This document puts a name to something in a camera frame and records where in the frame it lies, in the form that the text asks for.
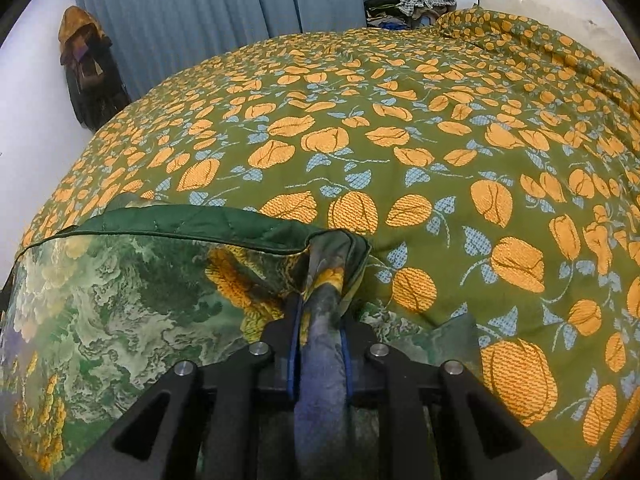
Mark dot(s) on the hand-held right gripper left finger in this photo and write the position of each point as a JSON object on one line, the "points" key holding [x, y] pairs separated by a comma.
{"points": [[292, 360]]}

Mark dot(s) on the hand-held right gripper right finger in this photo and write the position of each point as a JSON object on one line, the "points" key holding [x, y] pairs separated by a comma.
{"points": [[347, 370]]}

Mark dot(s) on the green printed quilted jacket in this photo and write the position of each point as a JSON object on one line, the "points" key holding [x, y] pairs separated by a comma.
{"points": [[125, 310]]}

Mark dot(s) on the dark hanging clothes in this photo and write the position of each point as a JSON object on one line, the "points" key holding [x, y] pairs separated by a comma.
{"points": [[102, 105]]}

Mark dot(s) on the pile of mixed clothes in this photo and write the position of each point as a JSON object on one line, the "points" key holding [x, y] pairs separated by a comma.
{"points": [[410, 0]]}

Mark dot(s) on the green orange floral quilt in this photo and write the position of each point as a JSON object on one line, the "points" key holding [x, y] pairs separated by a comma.
{"points": [[400, 110]]}

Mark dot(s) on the brown hanging bag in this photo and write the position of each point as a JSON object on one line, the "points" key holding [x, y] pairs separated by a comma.
{"points": [[94, 72]]}

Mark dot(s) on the blue pleated curtain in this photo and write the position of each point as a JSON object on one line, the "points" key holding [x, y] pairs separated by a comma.
{"points": [[200, 10]]}

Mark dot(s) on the orange patterned hanging cloth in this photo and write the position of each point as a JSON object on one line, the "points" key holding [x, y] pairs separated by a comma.
{"points": [[80, 25]]}

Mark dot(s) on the cream padded headboard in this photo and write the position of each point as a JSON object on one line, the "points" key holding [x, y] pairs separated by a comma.
{"points": [[550, 10]]}

